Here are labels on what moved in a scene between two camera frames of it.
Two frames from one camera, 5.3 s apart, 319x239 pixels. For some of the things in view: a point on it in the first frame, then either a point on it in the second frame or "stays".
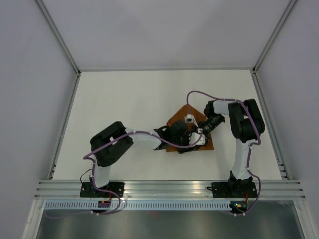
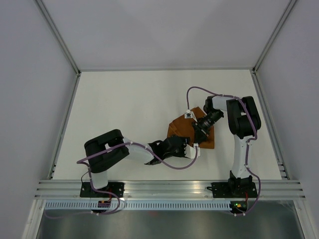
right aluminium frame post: [288, 7] stays
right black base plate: [233, 189] stays
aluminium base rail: [48, 189] stays
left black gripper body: [183, 140] → [180, 151]
